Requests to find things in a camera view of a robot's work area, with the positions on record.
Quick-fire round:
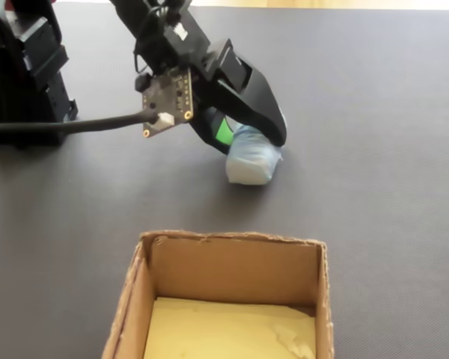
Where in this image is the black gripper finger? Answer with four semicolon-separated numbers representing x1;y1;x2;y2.
199;62;288;147

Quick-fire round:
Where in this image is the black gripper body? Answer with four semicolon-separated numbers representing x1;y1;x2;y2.
133;0;254;95

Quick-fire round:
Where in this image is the gripper finger green tape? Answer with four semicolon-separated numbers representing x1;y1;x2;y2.
189;105;235;156

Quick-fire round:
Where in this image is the open cardboard box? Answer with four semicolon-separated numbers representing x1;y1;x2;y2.
101;229;336;359

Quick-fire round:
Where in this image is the yellow paper box lining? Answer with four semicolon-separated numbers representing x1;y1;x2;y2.
143;296;318;359

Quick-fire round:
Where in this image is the large dark grey mat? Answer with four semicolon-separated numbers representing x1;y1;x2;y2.
0;0;449;359

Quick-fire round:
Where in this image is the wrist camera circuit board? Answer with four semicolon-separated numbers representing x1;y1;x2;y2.
134;67;196;139

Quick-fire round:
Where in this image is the thick black camera cable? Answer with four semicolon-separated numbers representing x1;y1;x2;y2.
0;108;156;135

